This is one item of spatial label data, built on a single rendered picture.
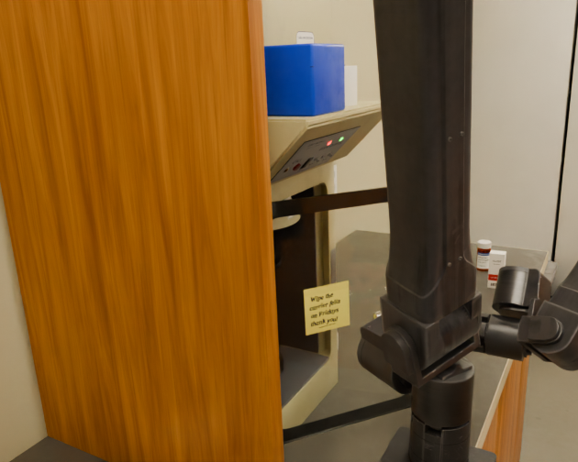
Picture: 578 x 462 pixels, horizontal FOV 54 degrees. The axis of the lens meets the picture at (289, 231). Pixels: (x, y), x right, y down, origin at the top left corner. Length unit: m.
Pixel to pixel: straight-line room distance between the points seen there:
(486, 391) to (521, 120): 2.73
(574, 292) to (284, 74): 0.46
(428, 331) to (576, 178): 3.35
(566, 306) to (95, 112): 0.66
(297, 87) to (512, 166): 3.15
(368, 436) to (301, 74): 0.64
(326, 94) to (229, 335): 0.34
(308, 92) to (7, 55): 0.45
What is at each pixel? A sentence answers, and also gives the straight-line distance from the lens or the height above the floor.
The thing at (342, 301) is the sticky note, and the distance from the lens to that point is 0.89.
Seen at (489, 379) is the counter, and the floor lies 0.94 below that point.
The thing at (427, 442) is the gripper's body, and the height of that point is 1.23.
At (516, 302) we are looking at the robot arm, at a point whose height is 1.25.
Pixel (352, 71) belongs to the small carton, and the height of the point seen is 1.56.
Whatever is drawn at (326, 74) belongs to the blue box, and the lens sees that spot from 0.77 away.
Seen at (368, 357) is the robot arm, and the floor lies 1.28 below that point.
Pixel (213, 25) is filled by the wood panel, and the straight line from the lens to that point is 0.67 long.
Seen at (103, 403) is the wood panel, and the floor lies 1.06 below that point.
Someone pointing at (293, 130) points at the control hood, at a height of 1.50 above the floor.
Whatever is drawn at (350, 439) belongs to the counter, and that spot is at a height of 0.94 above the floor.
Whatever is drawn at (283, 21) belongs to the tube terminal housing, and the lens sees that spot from 0.89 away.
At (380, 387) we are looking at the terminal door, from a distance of 1.00.
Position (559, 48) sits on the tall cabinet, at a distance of 3.74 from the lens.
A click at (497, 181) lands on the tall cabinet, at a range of 3.86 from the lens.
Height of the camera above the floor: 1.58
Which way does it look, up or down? 16 degrees down
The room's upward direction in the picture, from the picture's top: 2 degrees counter-clockwise
